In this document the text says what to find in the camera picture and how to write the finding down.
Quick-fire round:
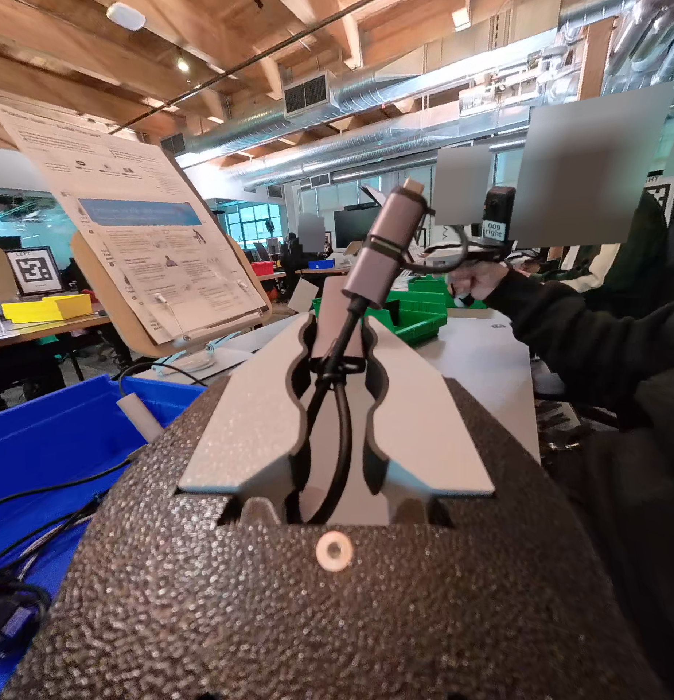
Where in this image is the green divided plastic bin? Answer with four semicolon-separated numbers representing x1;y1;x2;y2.
312;275;452;346

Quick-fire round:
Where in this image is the person's right hand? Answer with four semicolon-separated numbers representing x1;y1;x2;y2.
446;262;511;308

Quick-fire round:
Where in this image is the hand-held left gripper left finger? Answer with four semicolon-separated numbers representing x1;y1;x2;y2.
178;313;317;499

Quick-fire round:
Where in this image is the blue plastic bin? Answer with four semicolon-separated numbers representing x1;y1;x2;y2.
0;373;207;700

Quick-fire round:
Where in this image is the grey desk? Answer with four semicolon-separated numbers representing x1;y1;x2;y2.
135;306;541;466

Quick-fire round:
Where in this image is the person's right forearm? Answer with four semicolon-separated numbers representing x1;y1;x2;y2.
482;268;674;422

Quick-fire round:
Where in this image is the white instruction sheet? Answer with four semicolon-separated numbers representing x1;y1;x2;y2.
0;101;266;345

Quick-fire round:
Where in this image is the grey adapter with short cable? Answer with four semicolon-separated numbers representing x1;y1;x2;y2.
289;241;406;525

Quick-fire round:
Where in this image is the yellow plastic bin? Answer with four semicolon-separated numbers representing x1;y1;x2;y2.
2;293;93;323

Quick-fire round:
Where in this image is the grey plug adapter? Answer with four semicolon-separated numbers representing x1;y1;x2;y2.
368;178;470;274

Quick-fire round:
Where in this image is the black white marker board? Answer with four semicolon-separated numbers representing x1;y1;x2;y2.
643;175;674;228
6;247;64;297

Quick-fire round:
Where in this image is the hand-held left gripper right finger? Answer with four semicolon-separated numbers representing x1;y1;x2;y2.
362;316;496;499

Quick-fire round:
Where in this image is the ceiling vent unit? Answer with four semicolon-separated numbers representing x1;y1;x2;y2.
282;70;338;118

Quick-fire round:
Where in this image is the black computer monitor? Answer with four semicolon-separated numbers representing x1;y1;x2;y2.
334;202;381;249

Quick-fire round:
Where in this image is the silver air duct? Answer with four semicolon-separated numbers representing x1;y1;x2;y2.
175;30;562;165

